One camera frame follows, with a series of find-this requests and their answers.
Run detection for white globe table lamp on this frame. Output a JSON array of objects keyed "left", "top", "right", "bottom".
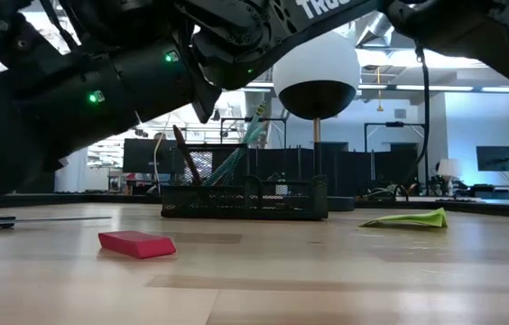
[{"left": 272, "top": 31, "right": 362, "bottom": 212}]

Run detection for black partition panels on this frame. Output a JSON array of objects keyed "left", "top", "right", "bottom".
[{"left": 184, "top": 137, "right": 418, "bottom": 196}]

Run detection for red eraser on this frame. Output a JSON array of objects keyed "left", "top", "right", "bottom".
[{"left": 97, "top": 230, "right": 178, "bottom": 260}]

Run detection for black display panel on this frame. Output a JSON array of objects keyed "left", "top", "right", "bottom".
[{"left": 122, "top": 138, "right": 186, "bottom": 175}]

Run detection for black overhead camera rig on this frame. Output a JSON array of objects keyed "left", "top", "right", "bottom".
[{"left": 365, "top": 121, "right": 428, "bottom": 190}]

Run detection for silver ventilation duct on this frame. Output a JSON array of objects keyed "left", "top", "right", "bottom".
[{"left": 353, "top": 11, "right": 403, "bottom": 49}]

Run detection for yellow hanging cord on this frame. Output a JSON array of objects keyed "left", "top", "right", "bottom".
[{"left": 375, "top": 66, "right": 384, "bottom": 113}]

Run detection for brown pencil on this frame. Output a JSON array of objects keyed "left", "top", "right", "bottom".
[{"left": 171, "top": 125, "right": 203, "bottom": 186}]

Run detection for green sticky note pad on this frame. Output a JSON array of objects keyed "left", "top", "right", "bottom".
[{"left": 358, "top": 207, "right": 449, "bottom": 229}]

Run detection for dark office desk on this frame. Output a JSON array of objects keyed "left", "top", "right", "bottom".
[{"left": 434, "top": 182, "right": 509, "bottom": 204}]

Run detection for black aluminium table frame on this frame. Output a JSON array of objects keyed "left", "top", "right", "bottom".
[{"left": 0, "top": 192, "right": 509, "bottom": 220}]

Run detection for black mesh desk organizer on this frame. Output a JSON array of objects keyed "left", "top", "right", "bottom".
[{"left": 160, "top": 143, "right": 329, "bottom": 221}]

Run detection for teal pencil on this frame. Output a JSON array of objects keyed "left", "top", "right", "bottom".
[
  {"left": 213, "top": 122, "right": 264, "bottom": 187},
  {"left": 203, "top": 101, "right": 268, "bottom": 187}
]

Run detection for black wall monitor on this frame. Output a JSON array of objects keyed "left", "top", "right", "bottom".
[{"left": 476, "top": 145, "right": 509, "bottom": 172}]

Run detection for white shade desk lamp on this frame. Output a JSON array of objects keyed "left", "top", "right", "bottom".
[{"left": 437, "top": 158, "right": 463, "bottom": 181}]

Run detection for ceiling light strip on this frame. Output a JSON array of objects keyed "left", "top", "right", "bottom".
[{"left": 393, "top": 84, "right": 475, "bottom": 92}]

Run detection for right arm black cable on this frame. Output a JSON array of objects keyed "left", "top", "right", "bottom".
[{"left": 396, "top": 42, "right": 430, "bottom": 198}]

